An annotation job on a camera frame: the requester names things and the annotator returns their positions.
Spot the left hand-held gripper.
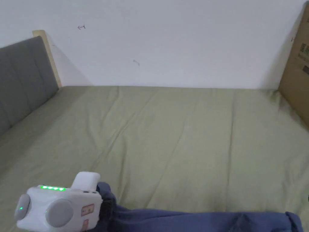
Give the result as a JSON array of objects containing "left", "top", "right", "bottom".
[{"left": 14, "top": 171, "right": 114, "bottom": 232}]

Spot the dark blue garment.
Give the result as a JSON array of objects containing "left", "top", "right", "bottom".
[{"left": 96, "top": 182, "right": 305, "bottom": 232}]

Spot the bed with pale green sheet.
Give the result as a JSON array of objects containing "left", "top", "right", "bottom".
[{"left": 0, "top": 85, "right": 309, "bottom": 232}]

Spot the grey padded headboard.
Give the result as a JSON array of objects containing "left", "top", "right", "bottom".
[{"left": 0, "top": 30, "right": 63, "bottom": 137}]

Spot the brown cardboard carton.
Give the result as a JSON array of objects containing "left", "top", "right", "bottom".
[{"left": 277, "top": 2, "right": 309, "bottom": 133}]

